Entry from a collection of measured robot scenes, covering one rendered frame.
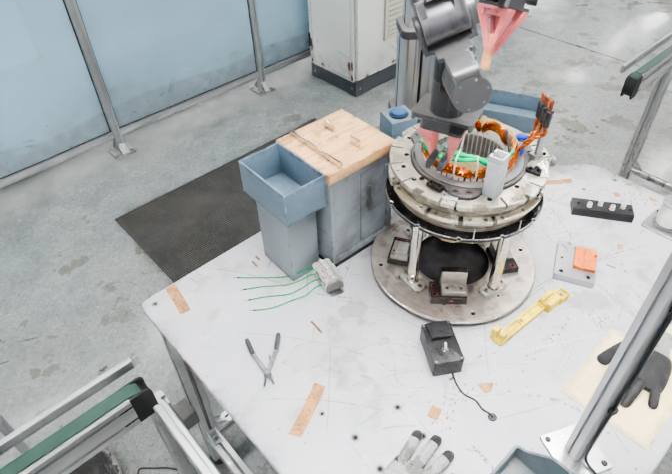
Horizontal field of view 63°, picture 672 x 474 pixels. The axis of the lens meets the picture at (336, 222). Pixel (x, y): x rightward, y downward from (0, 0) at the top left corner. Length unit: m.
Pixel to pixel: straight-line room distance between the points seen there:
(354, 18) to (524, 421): 2.65
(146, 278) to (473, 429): 1.74
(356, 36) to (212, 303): 2.38
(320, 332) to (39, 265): 1.81
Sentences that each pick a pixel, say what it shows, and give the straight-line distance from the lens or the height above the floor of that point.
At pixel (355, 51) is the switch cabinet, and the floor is 0.30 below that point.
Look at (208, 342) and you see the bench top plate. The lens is 1.24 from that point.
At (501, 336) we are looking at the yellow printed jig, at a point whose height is 0.81.
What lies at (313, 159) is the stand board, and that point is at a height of 1.07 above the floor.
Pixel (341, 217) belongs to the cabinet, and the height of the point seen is 0.92.
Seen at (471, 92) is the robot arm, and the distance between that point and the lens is 0.79.
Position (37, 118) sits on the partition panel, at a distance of 3.11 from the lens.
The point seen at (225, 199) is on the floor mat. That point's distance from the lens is 2.80.
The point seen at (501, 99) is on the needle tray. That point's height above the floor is 1.04.
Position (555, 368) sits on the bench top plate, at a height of 0.78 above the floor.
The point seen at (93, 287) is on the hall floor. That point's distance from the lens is 2.58.
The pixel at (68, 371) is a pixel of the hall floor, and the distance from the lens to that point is 2.34.
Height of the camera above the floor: 1.76
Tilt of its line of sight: 42 degrees down
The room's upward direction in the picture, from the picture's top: 2 degrees counter-clockwise
